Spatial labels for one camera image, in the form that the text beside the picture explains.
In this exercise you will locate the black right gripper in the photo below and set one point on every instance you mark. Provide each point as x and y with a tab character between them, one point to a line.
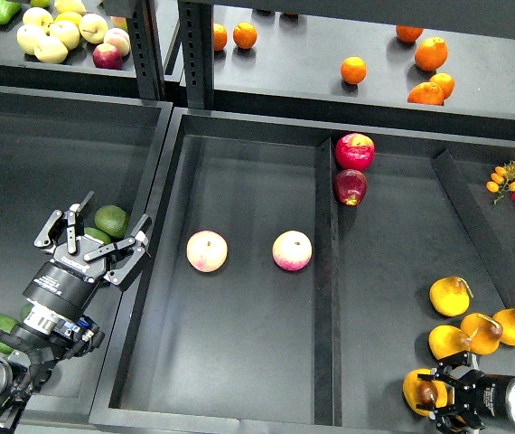
488	399

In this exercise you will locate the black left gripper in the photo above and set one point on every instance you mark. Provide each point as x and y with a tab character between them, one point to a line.
68	281

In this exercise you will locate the yellow pear brown spot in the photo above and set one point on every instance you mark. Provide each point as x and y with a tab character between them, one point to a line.
418	391

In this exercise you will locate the dark green avocado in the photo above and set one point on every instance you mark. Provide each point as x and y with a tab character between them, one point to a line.
25	311

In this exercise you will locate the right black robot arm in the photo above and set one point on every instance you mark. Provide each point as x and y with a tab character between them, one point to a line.
475	399

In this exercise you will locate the yellow pear near arm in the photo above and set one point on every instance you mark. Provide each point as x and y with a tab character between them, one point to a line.
446	340

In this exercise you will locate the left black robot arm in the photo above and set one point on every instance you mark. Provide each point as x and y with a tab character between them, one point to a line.
57	327

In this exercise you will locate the green avocado middle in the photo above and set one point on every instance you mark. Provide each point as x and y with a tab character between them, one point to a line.
97	235

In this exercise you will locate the green avocado top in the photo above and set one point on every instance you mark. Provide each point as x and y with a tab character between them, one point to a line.
112	220

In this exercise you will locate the yellow pear middle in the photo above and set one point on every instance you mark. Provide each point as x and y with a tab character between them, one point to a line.
484	331

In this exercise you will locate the yellow pear upper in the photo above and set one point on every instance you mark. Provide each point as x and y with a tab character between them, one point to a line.
450	296

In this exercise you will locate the green avocado bottom left upper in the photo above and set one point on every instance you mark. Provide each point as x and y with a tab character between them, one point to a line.
6	324

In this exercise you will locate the pale yellow pear front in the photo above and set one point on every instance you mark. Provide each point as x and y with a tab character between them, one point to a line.
49	49

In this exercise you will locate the pale yellow pear right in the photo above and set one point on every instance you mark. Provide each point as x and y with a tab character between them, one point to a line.
93	28

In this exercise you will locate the pale yellow pear centre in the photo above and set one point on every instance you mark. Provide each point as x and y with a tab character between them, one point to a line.
67	32

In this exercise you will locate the pale yellow pear left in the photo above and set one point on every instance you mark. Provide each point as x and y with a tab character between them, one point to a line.
27	37

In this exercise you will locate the pale pink apple left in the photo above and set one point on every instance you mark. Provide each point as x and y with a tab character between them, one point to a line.
206	251

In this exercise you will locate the pale pink apple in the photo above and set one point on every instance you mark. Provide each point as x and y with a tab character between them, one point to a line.
206	251
292	250

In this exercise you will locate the black left tray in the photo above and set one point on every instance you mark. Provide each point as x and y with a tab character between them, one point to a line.
55	148

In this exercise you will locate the black tray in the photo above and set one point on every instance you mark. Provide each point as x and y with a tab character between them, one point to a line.
55	148
253	348

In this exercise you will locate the red apple on shelf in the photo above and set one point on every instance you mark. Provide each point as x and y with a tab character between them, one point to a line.
107	56

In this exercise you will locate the black centre tray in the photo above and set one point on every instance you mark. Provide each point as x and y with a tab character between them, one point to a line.
253	348

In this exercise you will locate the pale pink apple right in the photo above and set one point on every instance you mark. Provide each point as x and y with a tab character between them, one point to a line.
292	250

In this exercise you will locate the peach on shelf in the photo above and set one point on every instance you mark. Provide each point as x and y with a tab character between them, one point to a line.
120	39

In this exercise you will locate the yellow lemon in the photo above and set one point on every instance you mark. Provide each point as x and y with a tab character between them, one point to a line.
69	16

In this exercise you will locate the orange shelf far left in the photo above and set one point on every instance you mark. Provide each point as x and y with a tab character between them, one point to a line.
220	37

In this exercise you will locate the dark red apple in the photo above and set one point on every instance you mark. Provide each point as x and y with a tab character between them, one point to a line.
350	186

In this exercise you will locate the green pepper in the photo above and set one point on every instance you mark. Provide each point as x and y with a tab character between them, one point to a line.
8	10

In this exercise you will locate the bright red apple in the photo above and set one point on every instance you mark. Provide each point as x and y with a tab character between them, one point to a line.
355	151

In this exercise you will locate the orange on shelf centre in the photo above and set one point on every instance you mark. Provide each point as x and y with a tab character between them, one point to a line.
353	70

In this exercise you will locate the orange right front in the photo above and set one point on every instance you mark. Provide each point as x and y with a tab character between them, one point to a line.
428	93

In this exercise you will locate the orange right small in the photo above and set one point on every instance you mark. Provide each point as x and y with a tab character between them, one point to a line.
445	82

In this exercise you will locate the large orange right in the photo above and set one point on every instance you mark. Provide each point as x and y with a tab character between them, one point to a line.
431	54

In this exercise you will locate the black shelf post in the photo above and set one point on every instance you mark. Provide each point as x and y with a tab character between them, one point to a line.
196	34

